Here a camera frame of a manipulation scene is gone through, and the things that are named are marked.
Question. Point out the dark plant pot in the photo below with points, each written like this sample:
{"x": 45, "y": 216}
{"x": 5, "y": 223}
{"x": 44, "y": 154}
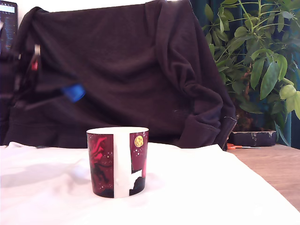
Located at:
{"x": 248, "y": 138}

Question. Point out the blue coffee capsule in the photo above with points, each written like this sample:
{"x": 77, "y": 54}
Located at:
{"x": 73, "y": 92}

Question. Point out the black computer monitor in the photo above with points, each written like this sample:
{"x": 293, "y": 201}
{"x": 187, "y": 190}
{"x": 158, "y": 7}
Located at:
{"x": 8, "y": 30}

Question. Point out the green leafy houseplant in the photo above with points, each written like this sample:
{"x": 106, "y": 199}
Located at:
{"x": 269, "y": 77}

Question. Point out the red printed coffee mug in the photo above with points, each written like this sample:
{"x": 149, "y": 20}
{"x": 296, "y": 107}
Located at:
{"x": 103, "y": 164}

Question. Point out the dark draped jacket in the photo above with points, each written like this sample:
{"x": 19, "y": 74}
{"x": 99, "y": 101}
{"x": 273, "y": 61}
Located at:
{"x": 122, "y": 75}

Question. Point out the pale gripper camera box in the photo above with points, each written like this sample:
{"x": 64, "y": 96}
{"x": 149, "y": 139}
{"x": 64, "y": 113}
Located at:
{"x": 37, "y": 50}

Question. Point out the white table cloth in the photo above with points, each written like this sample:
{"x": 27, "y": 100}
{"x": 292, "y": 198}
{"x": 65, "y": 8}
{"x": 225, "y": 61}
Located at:
{"x": 192, "y": 187}

